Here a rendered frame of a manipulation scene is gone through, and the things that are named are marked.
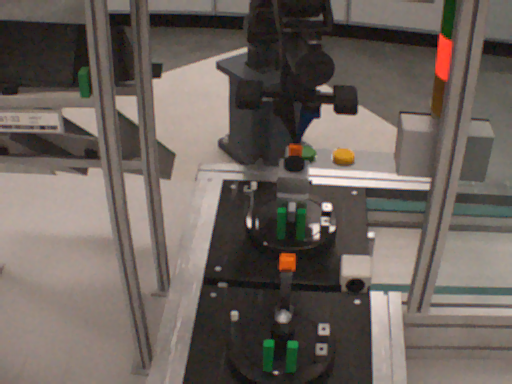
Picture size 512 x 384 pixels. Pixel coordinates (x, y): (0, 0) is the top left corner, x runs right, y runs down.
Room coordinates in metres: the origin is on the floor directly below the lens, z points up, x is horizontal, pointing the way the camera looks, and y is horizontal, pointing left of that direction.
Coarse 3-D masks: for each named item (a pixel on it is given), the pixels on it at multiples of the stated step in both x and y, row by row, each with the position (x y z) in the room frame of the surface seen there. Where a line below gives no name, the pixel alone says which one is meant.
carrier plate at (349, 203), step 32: (224, 192) 0.92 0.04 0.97; (320, 192) 0.92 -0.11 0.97; (352, 192) 0.92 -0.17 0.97; (224, 224) 0.84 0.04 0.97; (352, 224) 0.84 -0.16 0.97; (224, 256) 0.77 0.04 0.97; (256, 256) 0.77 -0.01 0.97; (320, 256) 0.77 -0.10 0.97; (256, 288) 0.71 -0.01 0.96; (320, 288) 0.71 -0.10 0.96
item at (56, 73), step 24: (0, 24) 0.73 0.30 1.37; (24, 24) 0.72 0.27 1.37; (48, 24) 0.71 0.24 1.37; (72, 24) 0.70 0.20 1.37; (0, 48) 0.71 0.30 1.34; (24, 48) 0.71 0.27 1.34; (48, 48) 0.70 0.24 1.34; (72, 48) 0.69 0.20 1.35; (120, 48) 0.79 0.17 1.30; (0, 72) 0.70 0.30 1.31; (24, 72) 0.69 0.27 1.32; (48, 72) 0.69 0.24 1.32; (72, 72) 0.68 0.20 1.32; (120, 72) 0.79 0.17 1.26
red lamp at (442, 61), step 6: (438, 42) 0.70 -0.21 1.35; (444, 42) 0.68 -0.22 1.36; (450, 42) 0.68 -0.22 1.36; (438, 48) 0.70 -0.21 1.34; (444, 48) 0.68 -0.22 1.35; (450, 48) 0.68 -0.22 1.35; (438, 54) 0.69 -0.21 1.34; (444, 54) 0.68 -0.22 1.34; (438, 60) 0.69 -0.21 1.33; (444, 60) 0.68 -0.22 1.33; (438, 66) 0.69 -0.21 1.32; (444, 66) 0.68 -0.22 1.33; (438, 72) 0.69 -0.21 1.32; (444, 72) 0.68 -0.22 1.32; (444, 78) 0.68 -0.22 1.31
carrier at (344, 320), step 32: (224, 288) 0.70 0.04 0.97; (224, 320) 0.64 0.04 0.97; (256, 320) 0.62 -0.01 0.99; (288, 320) 0.57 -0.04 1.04; (320, 320) 0.62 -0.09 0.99; (352, 320) 0.63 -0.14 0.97; (192, 352) 0.58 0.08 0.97; (224, 352) 0.58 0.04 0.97; (256, 352) 0.56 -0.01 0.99; (288, 352) 0.52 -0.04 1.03; (320, 352) 0.55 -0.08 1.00; (352, 352) 0.57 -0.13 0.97
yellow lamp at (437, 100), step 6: (438, 78) 0.69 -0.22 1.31; (438, 84) 0.69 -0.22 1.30; (444, 84) 0.68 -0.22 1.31; (438, 90) 0.68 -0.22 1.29; (444, 90) 0.68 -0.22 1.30; (432, 96) 0.70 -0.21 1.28; (438, 96) 0.68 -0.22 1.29; (432, 102) 0.69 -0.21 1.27; (438, 102) 0.68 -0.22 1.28; (432, 108) 0.69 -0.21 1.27; (438, 108) 0.68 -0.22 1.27; (438, 114) 0.68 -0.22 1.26
